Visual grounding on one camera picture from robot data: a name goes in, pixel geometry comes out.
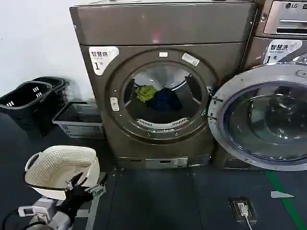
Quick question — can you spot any grey plastic crate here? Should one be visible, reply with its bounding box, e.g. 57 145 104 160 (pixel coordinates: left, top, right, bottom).
52 101 106 140

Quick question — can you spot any round glass dryer door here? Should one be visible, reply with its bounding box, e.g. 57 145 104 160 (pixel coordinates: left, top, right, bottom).
207 64 307 172

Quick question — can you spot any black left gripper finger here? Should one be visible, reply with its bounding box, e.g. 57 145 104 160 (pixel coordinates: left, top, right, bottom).
65 172 84 192
74 177 85 190

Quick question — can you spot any large black plastic basket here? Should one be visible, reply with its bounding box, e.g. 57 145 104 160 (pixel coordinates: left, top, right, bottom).
0 80 54 138

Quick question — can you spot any white plug with cable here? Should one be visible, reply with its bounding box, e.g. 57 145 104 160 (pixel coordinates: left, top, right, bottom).
236 202 253 230

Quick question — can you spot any green cloth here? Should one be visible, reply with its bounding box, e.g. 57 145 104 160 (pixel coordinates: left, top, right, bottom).
134 84 157 104

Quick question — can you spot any floor power socket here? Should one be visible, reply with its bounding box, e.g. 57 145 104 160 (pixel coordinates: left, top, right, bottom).
228 197 258 225

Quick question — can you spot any grey washer with label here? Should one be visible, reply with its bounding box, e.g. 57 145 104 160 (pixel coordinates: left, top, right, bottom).
240 0 307 72

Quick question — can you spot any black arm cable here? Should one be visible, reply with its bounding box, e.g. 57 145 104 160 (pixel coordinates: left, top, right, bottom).
0 207 23 230

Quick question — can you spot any white perforated laundry basket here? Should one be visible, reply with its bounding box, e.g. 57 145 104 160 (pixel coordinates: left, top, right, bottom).
24 144 101 201

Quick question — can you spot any grey front-load dryer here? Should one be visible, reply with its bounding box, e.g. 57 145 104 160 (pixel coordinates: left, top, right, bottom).
69 0 259 170

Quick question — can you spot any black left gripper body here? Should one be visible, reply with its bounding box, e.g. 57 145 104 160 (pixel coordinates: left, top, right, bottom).
58 186 94 218

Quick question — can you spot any dark blue cloth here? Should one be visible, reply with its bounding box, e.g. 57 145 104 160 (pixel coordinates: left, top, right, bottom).
145 88 183 113

